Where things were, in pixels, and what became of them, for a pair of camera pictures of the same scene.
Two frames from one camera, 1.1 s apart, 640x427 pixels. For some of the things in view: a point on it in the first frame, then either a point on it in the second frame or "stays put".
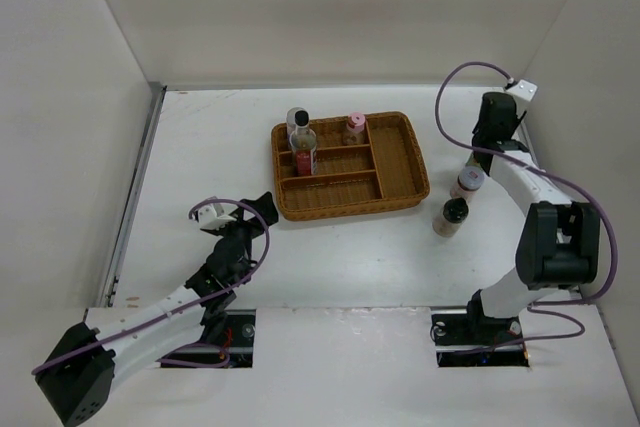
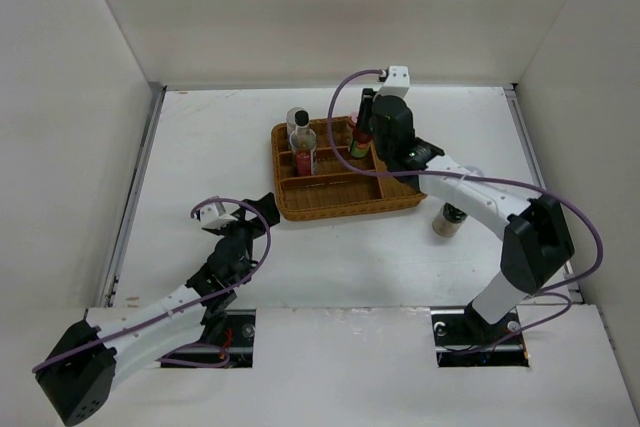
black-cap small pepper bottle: (454, 214) stays put
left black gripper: (251, 224) stays put
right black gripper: (516, 121) to (367, 108)
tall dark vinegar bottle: (304, 145) stays put
